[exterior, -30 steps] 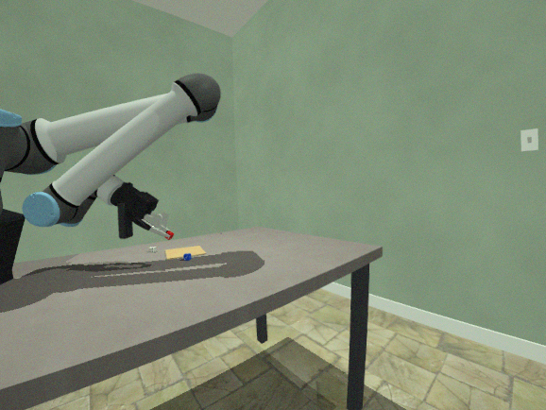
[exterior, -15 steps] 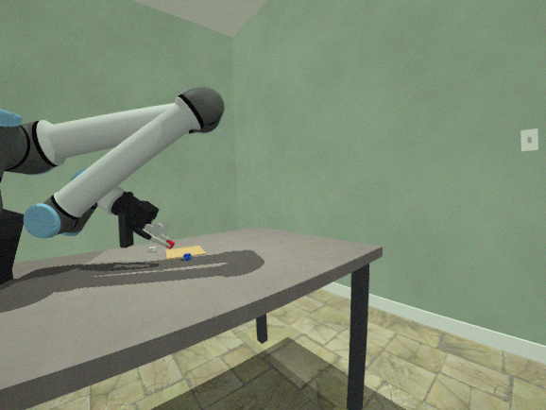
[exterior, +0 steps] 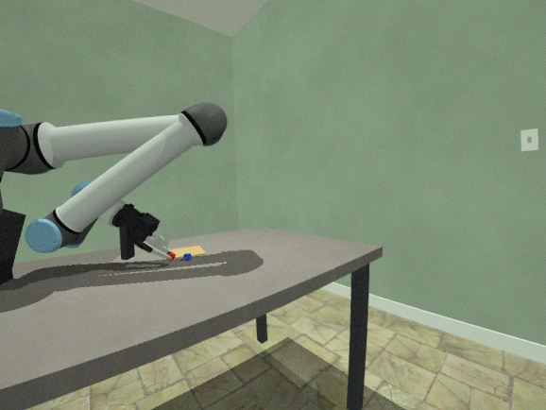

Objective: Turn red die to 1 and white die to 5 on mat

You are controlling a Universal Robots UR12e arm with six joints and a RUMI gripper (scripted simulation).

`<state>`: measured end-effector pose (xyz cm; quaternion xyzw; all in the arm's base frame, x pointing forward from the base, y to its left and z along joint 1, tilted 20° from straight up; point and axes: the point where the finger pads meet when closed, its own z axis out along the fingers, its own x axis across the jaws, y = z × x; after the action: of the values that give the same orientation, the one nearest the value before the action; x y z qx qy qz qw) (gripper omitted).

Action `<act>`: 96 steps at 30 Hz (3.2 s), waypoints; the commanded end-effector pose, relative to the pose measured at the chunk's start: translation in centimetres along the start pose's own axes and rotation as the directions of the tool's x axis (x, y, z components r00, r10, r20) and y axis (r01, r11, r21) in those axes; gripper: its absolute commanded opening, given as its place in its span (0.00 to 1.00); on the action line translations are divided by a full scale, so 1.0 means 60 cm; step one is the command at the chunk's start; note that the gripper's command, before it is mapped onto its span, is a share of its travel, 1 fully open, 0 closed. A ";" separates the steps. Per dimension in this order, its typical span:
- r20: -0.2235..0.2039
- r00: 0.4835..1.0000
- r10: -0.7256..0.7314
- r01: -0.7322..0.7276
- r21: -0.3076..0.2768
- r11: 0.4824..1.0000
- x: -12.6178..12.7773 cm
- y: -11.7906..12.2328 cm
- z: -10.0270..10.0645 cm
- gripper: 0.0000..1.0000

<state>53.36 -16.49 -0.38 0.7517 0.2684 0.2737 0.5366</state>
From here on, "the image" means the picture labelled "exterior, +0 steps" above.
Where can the tan flat mat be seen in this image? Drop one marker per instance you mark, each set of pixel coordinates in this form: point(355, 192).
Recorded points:
point(197, 250)

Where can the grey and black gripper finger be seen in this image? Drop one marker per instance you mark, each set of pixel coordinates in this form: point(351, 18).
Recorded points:
point(166, 238)
point(153, 245)

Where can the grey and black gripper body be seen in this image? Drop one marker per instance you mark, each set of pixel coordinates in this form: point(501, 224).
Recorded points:
point(141, 222)

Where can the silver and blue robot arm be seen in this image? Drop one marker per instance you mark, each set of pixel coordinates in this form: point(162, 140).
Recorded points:
point(153, 141)

